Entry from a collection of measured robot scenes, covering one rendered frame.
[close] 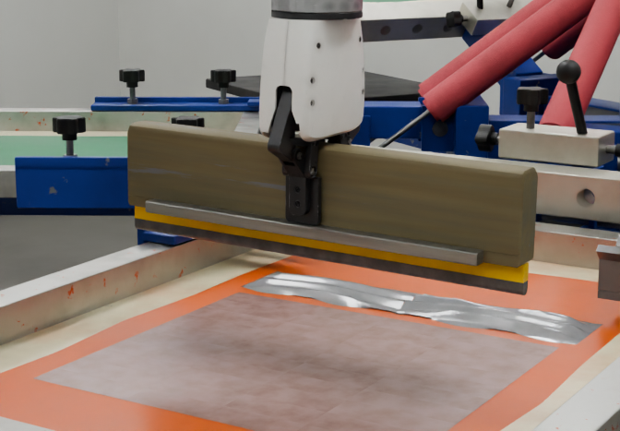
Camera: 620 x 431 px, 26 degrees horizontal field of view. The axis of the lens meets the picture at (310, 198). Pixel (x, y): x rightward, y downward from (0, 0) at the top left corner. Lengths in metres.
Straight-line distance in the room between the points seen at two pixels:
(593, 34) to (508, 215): 0.88
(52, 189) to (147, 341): 0.65
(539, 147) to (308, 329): 0.48
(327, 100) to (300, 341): 0.24
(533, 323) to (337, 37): 0.34
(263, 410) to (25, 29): 5.42
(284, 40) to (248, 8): 5.36
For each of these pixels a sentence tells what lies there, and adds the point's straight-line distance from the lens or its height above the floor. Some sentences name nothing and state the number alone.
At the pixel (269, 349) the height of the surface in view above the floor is 0.96.
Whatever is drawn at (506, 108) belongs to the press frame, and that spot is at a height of 1.00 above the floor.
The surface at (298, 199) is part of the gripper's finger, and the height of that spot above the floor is 1.10.
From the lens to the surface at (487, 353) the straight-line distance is 1.18.
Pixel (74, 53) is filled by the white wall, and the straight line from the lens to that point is 6.66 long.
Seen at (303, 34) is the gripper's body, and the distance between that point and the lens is 1.07.
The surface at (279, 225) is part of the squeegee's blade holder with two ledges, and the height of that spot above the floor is 1.07.
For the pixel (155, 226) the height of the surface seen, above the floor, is 1.05.
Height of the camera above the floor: 1.33
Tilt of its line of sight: 12 degrees down
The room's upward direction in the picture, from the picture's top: straight up
